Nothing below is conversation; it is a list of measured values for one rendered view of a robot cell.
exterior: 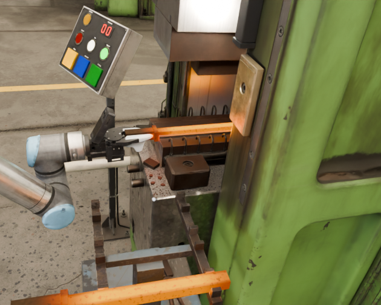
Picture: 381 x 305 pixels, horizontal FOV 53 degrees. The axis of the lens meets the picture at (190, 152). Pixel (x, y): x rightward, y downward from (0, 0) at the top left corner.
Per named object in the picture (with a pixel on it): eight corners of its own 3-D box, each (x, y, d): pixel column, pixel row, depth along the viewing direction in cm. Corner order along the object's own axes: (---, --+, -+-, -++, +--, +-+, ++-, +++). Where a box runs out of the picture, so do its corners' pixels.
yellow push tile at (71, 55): (69, 69, 163) (76, 52, 162) (61, 63, 167) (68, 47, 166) (72, 70, 165) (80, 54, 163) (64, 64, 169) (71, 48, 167)
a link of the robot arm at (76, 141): (66, 126, 119) (68, 144, 112) (83, 125, 120) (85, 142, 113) (70, 150, 124) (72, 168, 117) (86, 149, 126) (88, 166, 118)
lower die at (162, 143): (161, 167, 123) (162, 144, 119) (148, 134, 139) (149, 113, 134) (277, 155, 136) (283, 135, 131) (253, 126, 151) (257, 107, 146)
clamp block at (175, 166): (170, 191, 114) (172, 173, 110) (164, 173, 121) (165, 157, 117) (208, 187, 118) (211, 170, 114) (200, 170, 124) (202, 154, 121)
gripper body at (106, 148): (123, 147, 129) (85, 151, 125) (121, 125, 124) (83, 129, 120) (126, 160, 123) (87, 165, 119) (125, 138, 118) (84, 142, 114)
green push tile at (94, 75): (94, 87, 151) (102, 69, 150) (84, 80, 156) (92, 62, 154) (97, 88, 153) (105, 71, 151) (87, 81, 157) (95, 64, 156)
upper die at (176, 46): (169, 62, 103) (172, 26, 98) (153, 37, 119) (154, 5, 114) (304, 59, 116) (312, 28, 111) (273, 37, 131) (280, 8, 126)
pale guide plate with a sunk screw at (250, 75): (242, 137, 92) (256, 69, 82) (228, 118, 99) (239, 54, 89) (250, 135, 92) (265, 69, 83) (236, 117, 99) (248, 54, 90)
